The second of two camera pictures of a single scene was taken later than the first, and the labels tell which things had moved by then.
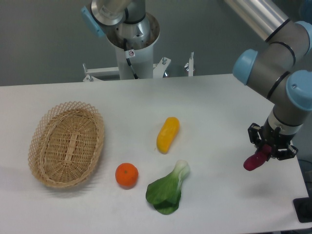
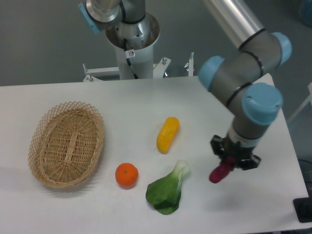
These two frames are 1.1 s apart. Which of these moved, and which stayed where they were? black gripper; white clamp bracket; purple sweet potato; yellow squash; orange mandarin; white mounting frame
Moved: purple sweet potato; black gripper
Stayed: white clamp bracket; yellow squash; orange mandarin; white mounting frame
